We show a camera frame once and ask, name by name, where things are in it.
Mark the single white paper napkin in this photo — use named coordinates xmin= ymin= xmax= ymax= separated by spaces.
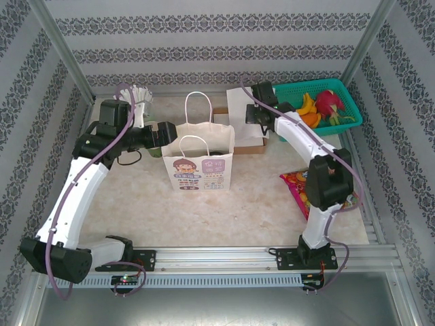
xmin=226 ymin=86 xmax=270 ymax=140

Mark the brown cardboard box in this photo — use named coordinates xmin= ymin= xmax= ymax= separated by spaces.
xmin=212 ymin=107 xmax=268 ymax=156

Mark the white cartoon print paper bag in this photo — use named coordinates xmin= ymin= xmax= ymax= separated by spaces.
xmin=161 ymin=90 xmax=236 ymax=193

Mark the white napkin stack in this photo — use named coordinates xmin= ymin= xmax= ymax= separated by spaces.
xmin=213 ymin=113 xmax=265 ymax=147

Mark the yellow banana bunch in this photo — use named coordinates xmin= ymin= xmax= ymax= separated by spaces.
xmin=295 ymin=92 xmax=317 ymax=115

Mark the orange mango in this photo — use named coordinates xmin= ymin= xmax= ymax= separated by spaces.
xmin=300 ymin=113 xmax=322 ymax=128

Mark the pink dragon fruit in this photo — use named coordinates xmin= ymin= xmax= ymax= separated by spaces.
xmin=313 ymin=90 xmax=354 ymax=127

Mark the colourful candy bag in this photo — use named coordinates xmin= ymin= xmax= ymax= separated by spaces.
xmin=279 ymin=171 xmax=360 ymax=221

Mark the teal plastic basket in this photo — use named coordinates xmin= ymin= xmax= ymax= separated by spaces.
xmin=271 ymin=78 xmax=363 ymax=136

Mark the left circuit board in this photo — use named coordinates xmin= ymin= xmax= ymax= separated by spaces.
xmin=111 ymin=275 xmax=140 ymax=285

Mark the circuit board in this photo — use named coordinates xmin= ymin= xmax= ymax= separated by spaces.
xmin=302 ymin=274 xmax=326 ymax=288
xmin=111 ymin=275 xmax=140 ymax=285

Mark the right circuit board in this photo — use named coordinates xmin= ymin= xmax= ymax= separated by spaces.
xmin=302 ymin=274 xmax=326 ymax=288

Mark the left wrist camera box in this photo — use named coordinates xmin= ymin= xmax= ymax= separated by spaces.
xmin=130 ymin=101 xmax=147 ymax=129

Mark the aluminium back rail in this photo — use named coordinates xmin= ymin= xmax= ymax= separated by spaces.
xmin=149 ymin=90 xmax=229 ymax=98

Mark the aluminium side rail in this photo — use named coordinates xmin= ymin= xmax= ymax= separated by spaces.
xmin=78 ymin=96 xmax=99 ymax=137
xmin=338 ymin=130 xmax=388 ymax=245

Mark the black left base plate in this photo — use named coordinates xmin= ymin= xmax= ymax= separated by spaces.
xmin=94 ymin=249 xmax=157 ymax=272

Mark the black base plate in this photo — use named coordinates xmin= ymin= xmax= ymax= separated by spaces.
xmin=275 ymin=247 xmax=339 ymax=271
xmin=94 ymin=249 xmax=157 ymax=272

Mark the aluminium frame post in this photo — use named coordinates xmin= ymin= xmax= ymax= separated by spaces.
xmin=26 ymin=0 xmax=96 ymax=105
xmin=339 ymin=0 xmax=398 ymax=88

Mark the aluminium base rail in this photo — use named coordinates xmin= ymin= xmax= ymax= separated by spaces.
xmin=32 ymin=247 xmax=404 ymax=272

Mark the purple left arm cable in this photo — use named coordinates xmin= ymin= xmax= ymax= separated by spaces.
xmin=46 ymin=83 xmax=147 ymax=302

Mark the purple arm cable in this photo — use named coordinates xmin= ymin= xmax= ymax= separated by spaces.
xmin=46 ymin=83 xmax=147 ymax=302
xmin=239 ymin=74 xmax=364 ymax=293

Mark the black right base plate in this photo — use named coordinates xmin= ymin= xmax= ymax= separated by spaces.
xmin=275 ymin=247 xmax=339 ymax=271

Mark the grey slotted cable duct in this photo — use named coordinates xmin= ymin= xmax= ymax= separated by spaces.
xmin=46 ymin=273 xmax=303 ymax=288

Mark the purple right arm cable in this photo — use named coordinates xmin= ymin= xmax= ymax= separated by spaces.
xmin=239 ymin=74 xmax=364 ymax=293

